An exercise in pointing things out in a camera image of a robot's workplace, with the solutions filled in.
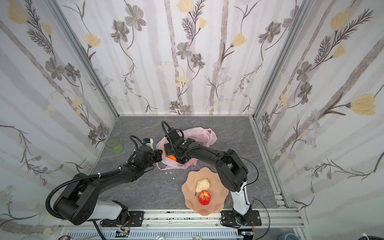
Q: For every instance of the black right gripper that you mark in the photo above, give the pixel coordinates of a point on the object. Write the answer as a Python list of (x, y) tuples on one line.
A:
[(173, 148)]

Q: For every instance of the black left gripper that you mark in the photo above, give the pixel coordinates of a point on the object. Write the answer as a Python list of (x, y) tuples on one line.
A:
[(157, 155)]

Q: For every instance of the pink plastic bag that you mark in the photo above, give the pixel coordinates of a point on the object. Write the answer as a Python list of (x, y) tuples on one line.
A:
[(206, 137)]

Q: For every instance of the red fake strawberry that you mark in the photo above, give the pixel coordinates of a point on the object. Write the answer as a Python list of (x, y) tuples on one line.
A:
[(204, 198)]

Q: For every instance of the peach scalloped plate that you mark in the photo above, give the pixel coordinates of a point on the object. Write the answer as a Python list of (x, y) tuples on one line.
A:
[(217, 190)]

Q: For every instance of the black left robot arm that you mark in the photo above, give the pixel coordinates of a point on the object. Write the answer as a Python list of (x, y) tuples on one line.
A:
[(78, 201)]

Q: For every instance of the orange fake tangerine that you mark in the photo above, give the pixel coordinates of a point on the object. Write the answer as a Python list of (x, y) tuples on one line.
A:
[(172, 157)]

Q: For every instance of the dark fake grape bunch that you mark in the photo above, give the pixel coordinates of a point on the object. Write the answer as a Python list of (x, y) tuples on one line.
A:
[(183, 160)]

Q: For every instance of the green translucent cup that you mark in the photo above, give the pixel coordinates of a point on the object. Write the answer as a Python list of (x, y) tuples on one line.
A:
[(114, 144)]

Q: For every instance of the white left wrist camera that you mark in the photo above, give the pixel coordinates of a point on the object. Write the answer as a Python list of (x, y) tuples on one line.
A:
[(149, 142)]

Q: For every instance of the white slotted cable duct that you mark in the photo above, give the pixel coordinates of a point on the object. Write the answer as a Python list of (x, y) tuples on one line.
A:
[(180, 234)]

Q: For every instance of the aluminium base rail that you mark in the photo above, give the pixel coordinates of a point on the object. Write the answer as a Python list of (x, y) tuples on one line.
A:
[(188, 219)]

